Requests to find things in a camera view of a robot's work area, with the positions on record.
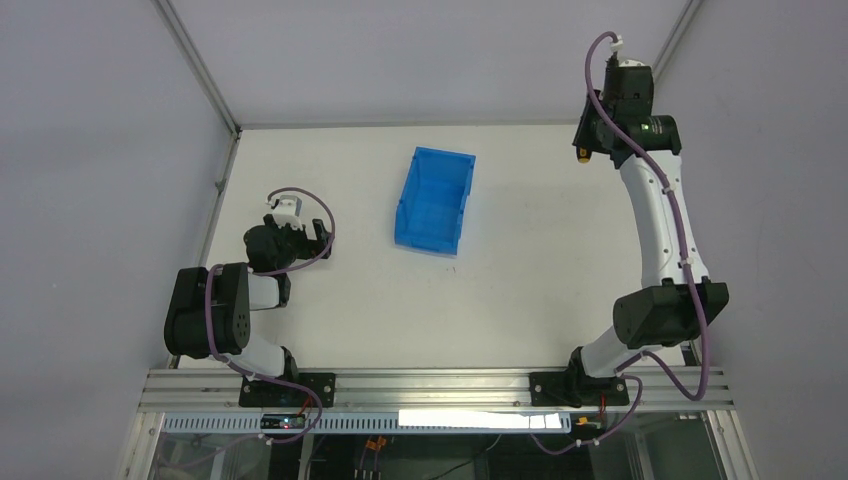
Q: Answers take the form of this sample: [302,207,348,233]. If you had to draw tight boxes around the blue plastic bin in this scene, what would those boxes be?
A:
[394,146,476,256]

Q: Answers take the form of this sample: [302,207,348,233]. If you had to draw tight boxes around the aluminium front rail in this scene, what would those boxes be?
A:
[138,367,735,413]

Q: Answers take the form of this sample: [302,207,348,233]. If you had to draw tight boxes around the white slotted cable duct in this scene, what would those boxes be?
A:
[162,409,572,435]

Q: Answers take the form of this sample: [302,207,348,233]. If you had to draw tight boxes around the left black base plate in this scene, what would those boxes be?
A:
[238,372,337,408]

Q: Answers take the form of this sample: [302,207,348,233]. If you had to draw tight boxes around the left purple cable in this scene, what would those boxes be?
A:
[205,186,337,372]

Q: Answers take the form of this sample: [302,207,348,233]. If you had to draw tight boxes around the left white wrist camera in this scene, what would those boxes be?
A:
[271,195,304,231]

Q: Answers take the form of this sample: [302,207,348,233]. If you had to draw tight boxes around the green circuit board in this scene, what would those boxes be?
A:
[260,414,308,431]

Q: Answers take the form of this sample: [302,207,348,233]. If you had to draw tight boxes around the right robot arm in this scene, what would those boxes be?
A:
[564,58,729,406]

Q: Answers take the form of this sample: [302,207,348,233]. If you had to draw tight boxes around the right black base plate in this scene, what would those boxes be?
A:
[528,370,630,408]

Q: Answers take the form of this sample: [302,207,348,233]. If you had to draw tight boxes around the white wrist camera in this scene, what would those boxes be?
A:
[606,55,651,71]
[271,195,304,231]

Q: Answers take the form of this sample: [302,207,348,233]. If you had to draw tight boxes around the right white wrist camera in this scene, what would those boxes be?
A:
[606,55,651,71]

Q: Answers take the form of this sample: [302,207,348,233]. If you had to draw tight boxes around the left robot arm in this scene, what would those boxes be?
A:
[163,214,331,383]

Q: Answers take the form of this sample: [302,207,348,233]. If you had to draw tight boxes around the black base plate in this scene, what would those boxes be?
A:
[528,370,630,408]
[238,372,337,408]

